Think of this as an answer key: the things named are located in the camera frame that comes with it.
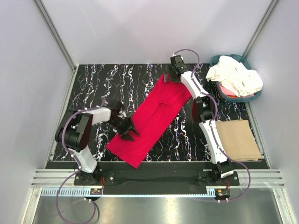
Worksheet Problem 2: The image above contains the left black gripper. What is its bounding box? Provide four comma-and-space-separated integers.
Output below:
107, 117, 140, 142

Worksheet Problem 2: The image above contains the red t shirt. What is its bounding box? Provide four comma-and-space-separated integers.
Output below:
107, 74, 191, 168

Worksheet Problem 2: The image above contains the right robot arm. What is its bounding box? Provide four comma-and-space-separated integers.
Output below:
164, 54, 234, 186

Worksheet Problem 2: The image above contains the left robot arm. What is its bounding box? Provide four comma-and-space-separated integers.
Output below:
55, 100, 140, 185

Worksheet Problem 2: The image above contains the teal laundry basket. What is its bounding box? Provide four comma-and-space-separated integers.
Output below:
209, 54, 262, 103

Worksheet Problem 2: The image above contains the white t shirt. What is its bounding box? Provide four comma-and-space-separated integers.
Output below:
206, 56, 263, 97

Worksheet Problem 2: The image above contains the pink t shirt in basket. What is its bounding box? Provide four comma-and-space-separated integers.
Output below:
220, 85, 254, 98

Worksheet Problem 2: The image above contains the left connector board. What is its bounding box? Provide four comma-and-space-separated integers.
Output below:
90, 188, 103, 196

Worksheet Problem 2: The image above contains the connector board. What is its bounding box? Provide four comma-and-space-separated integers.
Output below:
215, 189, 230, 200
90, 188, 103, 196

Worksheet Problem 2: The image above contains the folded beige t shirt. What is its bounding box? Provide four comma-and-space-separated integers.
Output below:
216, 120, 262, 161

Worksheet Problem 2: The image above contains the right connector board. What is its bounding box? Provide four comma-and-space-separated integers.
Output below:
215, 189, 230, 200

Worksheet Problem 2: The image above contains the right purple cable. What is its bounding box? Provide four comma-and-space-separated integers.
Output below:
175, 48, 252, 203

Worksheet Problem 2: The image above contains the purple cable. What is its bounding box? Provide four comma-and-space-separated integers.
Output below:
175, 48, 252, 203
56, 100, 113, 224

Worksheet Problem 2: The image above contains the aluminium front rail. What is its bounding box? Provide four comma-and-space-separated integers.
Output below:
31, 169, 284, 188

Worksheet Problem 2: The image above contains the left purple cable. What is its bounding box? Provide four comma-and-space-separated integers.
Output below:
56, 100, 113, 224

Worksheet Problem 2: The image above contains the slotted cable duct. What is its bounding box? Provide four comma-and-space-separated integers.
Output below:
41, 186, 219, 196

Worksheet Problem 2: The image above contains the right frame post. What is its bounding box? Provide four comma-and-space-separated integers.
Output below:
242, 0, 280, 58

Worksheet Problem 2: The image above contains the frame post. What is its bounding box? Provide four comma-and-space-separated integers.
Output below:
242, 0, 280, 58
33, 0, 77, 72

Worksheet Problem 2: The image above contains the left frame post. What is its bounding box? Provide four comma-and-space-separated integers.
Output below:
33, 0, 77, 72

